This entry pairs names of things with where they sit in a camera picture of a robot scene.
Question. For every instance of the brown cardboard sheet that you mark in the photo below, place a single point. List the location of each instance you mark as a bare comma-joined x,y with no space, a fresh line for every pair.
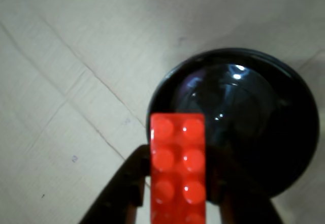
63,81

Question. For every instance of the black round plastic bowl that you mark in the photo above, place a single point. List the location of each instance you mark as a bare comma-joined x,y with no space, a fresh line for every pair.
254,107

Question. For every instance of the red lego block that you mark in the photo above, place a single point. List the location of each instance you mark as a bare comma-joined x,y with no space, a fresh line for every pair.
177,168

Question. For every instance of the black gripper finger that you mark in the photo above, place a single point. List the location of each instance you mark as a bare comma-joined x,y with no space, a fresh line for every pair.
122,183
241,203

